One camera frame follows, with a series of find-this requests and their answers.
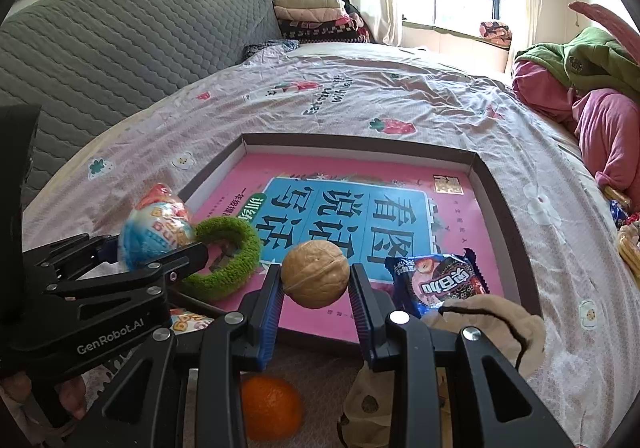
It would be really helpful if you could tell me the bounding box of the pink black folded cloth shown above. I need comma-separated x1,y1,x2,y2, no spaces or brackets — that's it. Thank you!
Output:
480,20,513,46

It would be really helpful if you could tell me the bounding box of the blue patterned cloth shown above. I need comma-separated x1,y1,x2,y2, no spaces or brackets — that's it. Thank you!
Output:
243,39,301,61

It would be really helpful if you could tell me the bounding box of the shallow cardboard box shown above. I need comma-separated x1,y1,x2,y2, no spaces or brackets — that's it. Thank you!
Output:
177,132,543,346

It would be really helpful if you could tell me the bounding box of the dark checkered folded blanket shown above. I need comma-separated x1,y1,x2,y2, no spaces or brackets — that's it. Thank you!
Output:
277,19,373,45

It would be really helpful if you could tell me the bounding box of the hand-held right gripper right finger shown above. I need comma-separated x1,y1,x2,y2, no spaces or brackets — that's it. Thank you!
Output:
348,264,573,448

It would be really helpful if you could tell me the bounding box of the strawberry printed bedsheet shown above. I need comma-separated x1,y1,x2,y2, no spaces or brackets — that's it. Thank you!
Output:
0,40,640,448

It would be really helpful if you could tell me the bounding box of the walnut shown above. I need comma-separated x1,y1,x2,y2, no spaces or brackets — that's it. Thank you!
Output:
280,239,351,310

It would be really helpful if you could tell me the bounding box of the person's left hand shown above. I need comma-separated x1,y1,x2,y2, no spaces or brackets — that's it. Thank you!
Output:
0,370,90,429

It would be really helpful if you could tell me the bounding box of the pink folded blanket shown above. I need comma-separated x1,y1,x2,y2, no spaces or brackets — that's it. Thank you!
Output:
275,8,358,25

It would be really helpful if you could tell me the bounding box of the yellow biscuit packet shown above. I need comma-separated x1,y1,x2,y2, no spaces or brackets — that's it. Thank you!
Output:
617,230,640,274

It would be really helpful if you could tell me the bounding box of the green blanket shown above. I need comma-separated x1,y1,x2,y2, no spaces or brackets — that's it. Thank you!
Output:
515,26,640,94

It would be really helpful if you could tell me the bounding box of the salmon pink cushion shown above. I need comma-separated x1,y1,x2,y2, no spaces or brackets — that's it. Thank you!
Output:
570,1,640,36

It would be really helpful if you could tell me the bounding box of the orange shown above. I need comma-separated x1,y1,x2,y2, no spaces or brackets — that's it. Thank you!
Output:
240,375,304,443

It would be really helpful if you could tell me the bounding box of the green plush ring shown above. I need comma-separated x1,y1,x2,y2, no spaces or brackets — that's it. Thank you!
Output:
177,215,263,304

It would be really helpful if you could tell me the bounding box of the pink workbook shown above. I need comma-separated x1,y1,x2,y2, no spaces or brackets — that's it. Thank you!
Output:
192,151,506,329

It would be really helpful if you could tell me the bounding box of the blue white toy egg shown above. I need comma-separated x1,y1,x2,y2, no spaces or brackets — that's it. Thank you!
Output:
117,183,198,273

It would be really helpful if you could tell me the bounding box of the pink and green clothes pile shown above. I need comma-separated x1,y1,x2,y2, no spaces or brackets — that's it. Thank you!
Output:
512,59,640,209

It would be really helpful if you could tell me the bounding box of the blue cookie packet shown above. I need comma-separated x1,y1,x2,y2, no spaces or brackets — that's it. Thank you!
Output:
385,248,491,319

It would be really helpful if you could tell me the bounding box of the grey quilted headboard cover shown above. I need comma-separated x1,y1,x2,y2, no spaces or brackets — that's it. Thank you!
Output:
0,0,281,199

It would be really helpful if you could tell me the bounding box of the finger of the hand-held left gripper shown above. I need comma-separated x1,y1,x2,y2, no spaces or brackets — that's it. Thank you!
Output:
47,243,209,301
25,233,122,280

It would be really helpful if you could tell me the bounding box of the orange snack packet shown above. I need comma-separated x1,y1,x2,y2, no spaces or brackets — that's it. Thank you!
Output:
602,185,632,209

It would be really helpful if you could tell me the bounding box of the white windowsill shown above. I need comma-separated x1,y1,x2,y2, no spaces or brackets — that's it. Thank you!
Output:
402,20,511,74

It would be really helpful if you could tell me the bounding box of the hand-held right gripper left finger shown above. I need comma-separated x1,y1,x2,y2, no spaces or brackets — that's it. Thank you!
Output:
67,264,283,448

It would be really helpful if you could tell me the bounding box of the cream folded blanket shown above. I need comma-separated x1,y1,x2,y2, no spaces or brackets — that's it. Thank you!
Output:
274,0,346,11

